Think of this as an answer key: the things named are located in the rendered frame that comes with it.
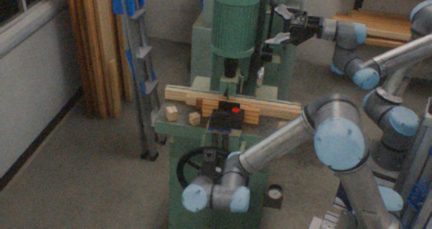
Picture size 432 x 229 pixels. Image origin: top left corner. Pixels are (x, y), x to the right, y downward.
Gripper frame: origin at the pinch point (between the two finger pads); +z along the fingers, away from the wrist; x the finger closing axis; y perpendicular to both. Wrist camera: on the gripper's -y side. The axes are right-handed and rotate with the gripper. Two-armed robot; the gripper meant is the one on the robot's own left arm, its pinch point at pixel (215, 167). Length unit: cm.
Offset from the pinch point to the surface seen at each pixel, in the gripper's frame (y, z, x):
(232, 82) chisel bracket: -31.1, 23.5, 1.2
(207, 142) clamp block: -7.2, 12.3, -5.6
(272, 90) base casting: -26, 74, 15
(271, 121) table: -14.9, 33.2, 17.8
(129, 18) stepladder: -62, 80, -67
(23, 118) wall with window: 1, 91, -139
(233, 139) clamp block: -9.4, 11.3, 4.5
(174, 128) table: -10.4, 21.0, -21.8
